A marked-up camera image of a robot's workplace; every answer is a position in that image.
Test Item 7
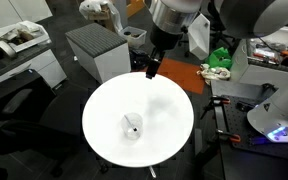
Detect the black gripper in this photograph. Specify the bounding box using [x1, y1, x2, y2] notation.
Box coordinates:
[145, 25, 189, 80]

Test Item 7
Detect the clear plastic measuring cup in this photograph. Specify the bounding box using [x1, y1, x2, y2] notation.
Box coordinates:
[121, 112, 143, 139]

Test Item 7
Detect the orange floor mat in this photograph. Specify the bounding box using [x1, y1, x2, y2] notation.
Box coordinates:
[140, 57, 207, 96]

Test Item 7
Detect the clear plastic bin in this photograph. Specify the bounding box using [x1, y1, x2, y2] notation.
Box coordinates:
[118, 25, 148, 48]

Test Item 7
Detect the white cabinet with grey cushion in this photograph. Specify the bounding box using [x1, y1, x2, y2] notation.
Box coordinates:
[64, 22, 132, 84]

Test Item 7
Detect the green plastic bag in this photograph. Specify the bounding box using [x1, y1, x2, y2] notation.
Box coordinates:
[204, 46, 234, 70]

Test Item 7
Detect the small cardboard box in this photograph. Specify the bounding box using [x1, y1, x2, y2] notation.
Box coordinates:
[88, 8, 113, 26]

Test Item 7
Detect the orange black clamp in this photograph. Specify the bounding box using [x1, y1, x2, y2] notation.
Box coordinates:
[215, 129, 242, 144]
[200, 95, 232, 119]

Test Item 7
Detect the white plastic bag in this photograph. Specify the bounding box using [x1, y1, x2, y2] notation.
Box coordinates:
[78, 0, 123, 34]

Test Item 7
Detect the white workbench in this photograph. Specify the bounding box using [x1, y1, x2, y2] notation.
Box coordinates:
[230, 25, 288, 84]

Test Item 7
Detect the silver table foot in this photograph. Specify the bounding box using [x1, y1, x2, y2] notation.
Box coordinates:
[147, 165, 158, 179]

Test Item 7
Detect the white drawer desk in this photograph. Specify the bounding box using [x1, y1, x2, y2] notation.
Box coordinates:
[0, 41, 68, 92]

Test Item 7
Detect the white open box with clutter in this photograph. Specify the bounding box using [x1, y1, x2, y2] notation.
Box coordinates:
[0, 20, 52, 54]

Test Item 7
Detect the black office chair with armrests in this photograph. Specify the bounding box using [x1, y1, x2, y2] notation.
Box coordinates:
[0, 69, 85, 179]

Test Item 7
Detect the silver tape roll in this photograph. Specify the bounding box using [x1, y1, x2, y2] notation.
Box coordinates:
[0, 39, 18, 59]

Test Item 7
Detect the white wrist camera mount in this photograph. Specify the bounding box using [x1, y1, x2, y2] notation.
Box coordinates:
[187, 13, 212, 62]

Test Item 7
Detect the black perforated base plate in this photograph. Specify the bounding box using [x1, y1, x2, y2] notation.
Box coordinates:
[213, 94, 288, 163]

